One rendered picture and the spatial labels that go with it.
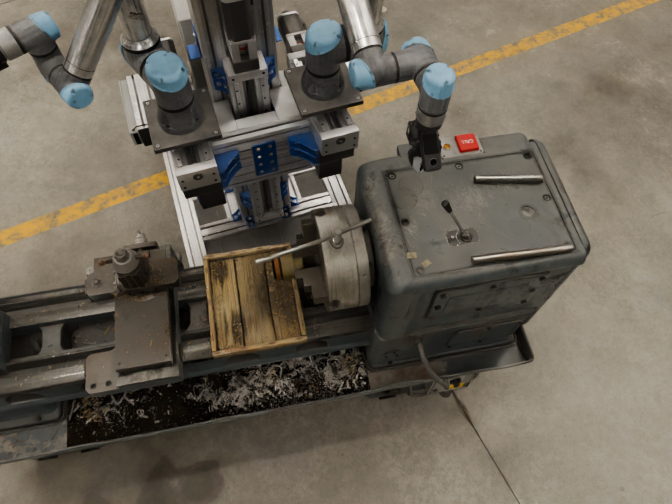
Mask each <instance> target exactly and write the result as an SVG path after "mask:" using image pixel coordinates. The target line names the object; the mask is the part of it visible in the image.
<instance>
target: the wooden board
mask: <svg viewBox="0 0 672 504"><path fill-rule="evenodd" d="M278 245H279V246H278ZM278 245H269V246H262V247H256V248H251V249H243V250H237V251H232V252H226V253H218V254H212V255H206V256H203V259H204V260H203V262H204V272H205V283H206V287H207V289H206V293H207V302H208V312H209V323H210V328H211V329H210V334H211V345H212V355H213V354H214V355H213V358H214V359H220V358H226V357H231V356H237V355H242V354H246V353H245V352H247V354H248V353H254V352H260V351H265V350H271V349H276V348H277V347H278V348H280V347H285V346H291V345H297V344H302V343H307V335H306V329H305V323H304V318H303V312H302V307H301V301H300V296H299V290H298V285H297V283H296V280H294V279H290V280H284V278H282V279H281V280H282V281H283V282H282V281H281V280H276V281H275V280H274V275H271V274H272V273H270V272H272V271H273V270H272V265H271V264H272V262H271V261H270V260H269V261H266V262H265V266H266V267H264V262H263V263H260V264H257V265H256V264H255V260H257V259H260V258H263V255H264V254H265V253H266V254H265V255H264V257H266V256H268V255H270V254H271V253H272V254H275V253H278V251H279V252H281V251H285V250H288V249H291V246H290V242H288V243H285V244H278ZM277 246H278V247H277ZM269 247H270V248H269ZM268 248H269V249H268ZM244 251H245V252H244ZM276 251H277V252H276ZM273 252H274V253H273ZM261 253H263V254H261ZM259 254H260V255H259ZM267 254H268V255H267ZM272 254H271V255H272ZM241 256H242V257H241ZM260 256H262V257H260ZM237 257H239V258H237ZM246 257H247V258H246ZM234 258H235V259H236V258H237V259H236V260H237V261H235V264H234V261H232V260H234ZM240 258H241V260H240ZM248 258H249V259H248ZM243 260H244V261H243ZM217 261H219V263H218V262H217ZM210 263H211V264H210ZM212 263H213V265H214V266H212ZM214 263H215V264H214ZM216 263H218V264H216ZM226 263H227V264H226ZM270 263H271V264H270ZM220 264H221V265H220ZM242 264H243V265H242ZM251 264H252V265H253V266H252V265H251ZM268 264H270V265H268ZM223 265H224V266H223ZM235 265H236V272H235ZM217 266H218V267H219V268H218V267H217ZM213 267H214V268H213ZM222 267H223V268H222ZM226 267H227V268H226ZM211 268H212V269H213V270H214V271H212V269H211ZM263 268H264V269H265V268H266V274H265V270H264V269H263ZM267 268H270V269H267ZM219 270H220V271H219ZM270 270H271V271H270ZM267 271H268V274H267ZM211 272H212V274H211ZM257 272H258V273H257ZM260 272H262V273H260ZM236 273H237V278H238V279H237V280H236ZM255 273H256V275H255ZM217 274H218V275H217ZM206 275H207V276H206ZM266 275H267V276H268V277H267V278H268V279H267V281H268V287H267V281H266V279H265V278H264V277H266ZM217 278H218V279H217ZM219 278H220V279H219ZM224 278H225V279H224ZM208 279H210V280H208ZM212 279H213V280H214V281H213V280H212ZM248 279H249V280H248ZM272 279H273V280H272ZM215 280H216V281H215ZM212 281H213V282H214V284H213V282H212ZM218 281H219V282H218ZM237 281H238V288H237ZM286 281H287V282H286ZM235 282H236V285H235ZM288 282H289V283H288ZM279 283H280V284H283V285H280V284H279ZM290 283H291V287H290V285H289V284H290ZM272 284H273V285H272ZM212 285H213V286H212ZM270 285H271V287H273V288H271V287H270ZM275 285H276V288H275ZM214 286H215V287H214ZM212 287H214V288H212ZM259 287H260V288H259ZM279 287H280V288H281V289H279ZM292 287H293V288H292ZM268 288H269V294H270V300H269V294H268ZM238 289H239V296H238ZM276 290H277V291H276ZM288 290H289V291H290V293H289V292H288ZM291 290H292V291H291ZM279 291H280V292H279ZM275 293H276V294H275ZM284 293H285V295H284ZM291 293H293V294H291ZM272 294H273V295H272ZM286 294H287V295H286ZM241 295H242V296H241ZM277 295H278V296H277ZM281 296H283V297H281ZM286 296H287V297H286ZM290 296H293V298H292V297H290ZM298 296H299V297H298ZM239 297H240V304H239ZM277 297H278V299H276V298H277ZM279 298H281V299H279ZM286 299H288V300H287V302H286V301H285V300H286ZM290 299H291V300H290ZM293 299H294V300H293ZM270 301H271V307H270ZM281 301H282V304H279V303H281ZM289 301H290V302H289ZM276 302H278V303H276ZM273 304H274V305H273ZM294 304H295V305H294ZM240 305H241V312H240ZM278 305H279V306H278ZM244 306H245V307H244ZM293 306H294V307H293ZM292 307H293V308H292ZM271 308H272V314H273V313H276V314H273V316H274V317H273V320H272V317H271V316H272V314H271ZM281 308H283V309H281ZM286 309H287V310H286ZM293 309H296V310H295V311H293ZM279 310H280V311H279ZM290 310H291V311H290ZM267 311H268V312H267ZM273 311H274V312H273ZM279 312H280V313H279ZM284 312H285V313H284ZM292 313H293V315H292ZM301 313H302V314H301ZM241 314H242V320H241ZM279 314H280V315H279ZM285 314H286V318H284V317H285ZM295 314H296V315H295ZM245 316H246V317H245ZM281 316H283V317H281ZM290 316H291V317H290ZM297 316H298V317H297ZM274 319H275V321H276V322H274V327H275V333H274V331H273V330H274V327H273V321H274ZM283 319H284V320H283ZM295 319H298V320H295ZM285 320H286V321H285ZM234 321H235V322H234ZM238 321H239V322H238ZM251 321H253V322H251ZM291 321H292V322H291ZM295 321H296V322H295ZM217 322H218V323H217ZM228 322H229V323H228ZM242 322H244V323H245V324H244V323H243V326H244V327H243V328H242ZM223 323H224V324H223ZM236 323H238V324H240V323H241V325H238V324H236ZM285 323H286V324H285ZM212 324H213V325H212ZM234 324H235V325H234ZM289 324H290V325H289ZM216 325H217V326H216ZM224 325H225V326H224ZM233 325H234V326H233ZM263 325H265V327H263ZM271 325H272V326H271ZM237 326H239V327H238V328H237ZM246 326H247V327H246ZM292 326H294V327H292ZM295 326H298V328H297V327H295ZM218 327H219V329H218ZM262 327H263V328H262ZM280 327H281V328H280ZM289 327H290V328H293V329H294V328H296V329H297V330H295V329H294V330H295V331H293V329H289ZM244 328H245V329H244ZM248 328H250V329H248ZM234 329H235V330H234ZM238 329H239V330H238ZM243 329H244V331H245V332H244V334H245V335H244V336H243ZM247 329H248V330H247ZM272 329H273V330H272ZM236 330H238V332H237V331H236ZM287 330H288V334H287V332H286V331H287ZM276 331H277V333H276ZM292 331H293V332H292ZM299 331H300V333H299V335H298V336H297V335H296V334H298V332H299ZM219 332H220V333H219ZM221 332H222V333H221ZM272 332H273V333H272ZM289 332H290V333H289ZM291 332H292V333H293V334H291ZM296 332H297V333H296ZM223 333H224V334H223ZM240 333H242V335H241V334H240ZM270 334H271V335H270ZM275 334H277V335H276V338H277V339H276V340H277V341H276V340H275ZM240 335H241V336H240ZM262 335H263V336H262ZM264 335H265V336H264ZM238 336H239V338H237V337H238ZM242 336H243V337H245V342H248V343H246V345H245V344H244V341H243V340H244V338H243V337H242ZM266 336H267V338H266ZM273 336H274V337H273ZM292 336H293V337H292ZM295 336H296V337H295ZM218 337H219V338H218ZM221 338H222V339H221ZM224 338H225V339H224ZM236 338H237V339H236ZM264 338H265V339H264ZM284 338H285V339H284ZM260 340H261V341H260ZM262 340H264V341H265V343H264V342H263V341H262ZM220 341H221V342H222V344H221V342H220ZM226 341H227V343H228V344H226ZM270 341H271V342H270ZM214 342H215V343H214ZM255 342H256V343H255ZM259 342H260V343H259ZM218 343H219V344H221V345H218ZM223 343H224V345H223ZM238 343H239V344H238ZM261 343H262V345H261ZM232 344H233V346H232ZM237 344H238V345H237ZM248 344H249V345H248ZM241 345H242V346H241ZM220 346H221V348H222V349H223V348H224V347H225V346H226V347H225V348H224V349H223V350H222V349H221V348H220ZM227 346H228V347H229V346H230V347H231V348H230V347H229V348H230V349H227V348H228V347H227ZM232 347H233V348H232ZM254 347H255V348H254ZM245 348H247V349H245ZM220 349H221V350H220ZM230 350H232V352H231V351H230Z"/></svg>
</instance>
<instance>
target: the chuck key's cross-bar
mask: <svg viewBox="0 0 672 504"><path fill-rule="evenodd" d="M370 222H372V220H371V218H368V219H366V220H363V221H361V222H359V223H356V224H354V225H351V226H349V227H347V228H344V229H342V234H344V233H346V232H349V231H351V230H353V229H356V228H358V227H360V226H363V225H365V224H367V223H370ZM332 238H335V235H334V233H333V234H330V235H328V236H326V237H323V238H321V239H318V240H315V241H312V242H309V243H306V244H303V245H300V246H297V247H294V248H291V249H288V250H285V251H281V252H278V253H275V254H272V255H269V256H266V257H263V258H260V259H257V260H255V264H256V265H257V264H260V263H263V262H266V261H269V260H272V259H275V258H278V257H281V256H284V255H287V254H290V253H293V252H296V251H299V250H302V249H305V248H308V247H311V246H314V245H317V244H320V243H323V242H325V241H328V240H330V239H332Z"/></svg>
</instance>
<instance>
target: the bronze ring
mask: <svg viewBox="0 0 672 504"><path fill-rule="evenodd" d="M271 262H272V269H273V275H274V280H281V279H282V278H284V280H290V279H294V280H296V275H295V270H300V269H304V267H303V261H302V257H300V258H294V259H293V257H292V253H290V254H287V255H284V256H281V257H278V258H275V259H272V260H271Z"/></svg>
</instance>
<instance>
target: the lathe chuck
mask: <svg viewBox="0 0 672 504"><path fill-rule="evenodd" d="M317 212H323V213H324V215H323V216H322V217H319V216H315V224H316V232H317V240H318V239H321V238H323V237H326V236H328V235H330V234H333V233H334V229H335V228H337V227H338V228H341V229H344V228H347V227H349V223H348V219H347V216H346V213H345V211H344V209H343V207H342V206H341V205H338V206H332V207H325V208H319V209H312V210H311V218H314V214H313V213H317ZM341 239H342V241H343V242H342V245H341V246H340V247H334V246H332V244H331V239H330V240H328V241H325V242H323V243H320V244H318V249H319V255H320V260H321V268H322V273H323V277H324V282H325V287H326V291H327V296H328V301H329V302H333V300H338V301H339V305H337V306H334V307H333V306H329V305H328V302H326V303H325V306H326V309H327V311H335V310H341V309H347V308H352V307H357V306H358V304H359V279H358V270H357V262H356V256H355V250H354V245H353V240H352V235H351V231H349V232H346V233H344V234H342V236H341Z"/></svg>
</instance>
